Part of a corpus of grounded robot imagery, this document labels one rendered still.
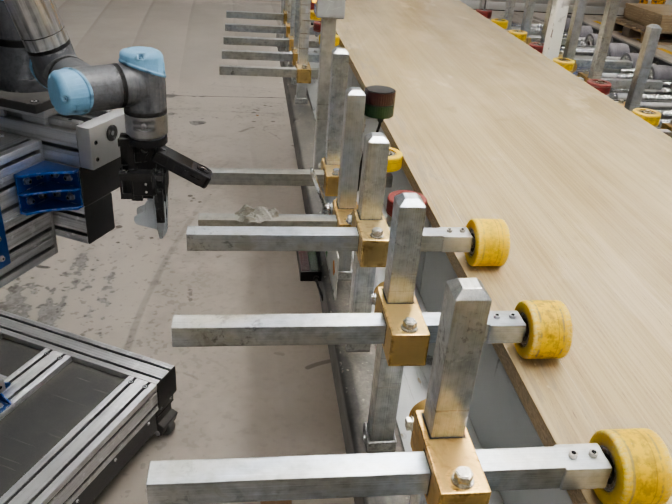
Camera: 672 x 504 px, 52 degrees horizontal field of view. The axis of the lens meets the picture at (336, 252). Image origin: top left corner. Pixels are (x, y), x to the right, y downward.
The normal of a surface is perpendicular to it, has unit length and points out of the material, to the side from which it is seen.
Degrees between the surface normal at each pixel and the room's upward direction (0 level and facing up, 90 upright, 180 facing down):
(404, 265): 90
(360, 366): 0
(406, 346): 90
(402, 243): 90
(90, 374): 0
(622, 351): 0
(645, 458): 33
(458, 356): 90
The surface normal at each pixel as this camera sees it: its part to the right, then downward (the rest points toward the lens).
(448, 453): 0.07, -0.87
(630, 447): 0.10, -0.70
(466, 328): 0.11, 0.49
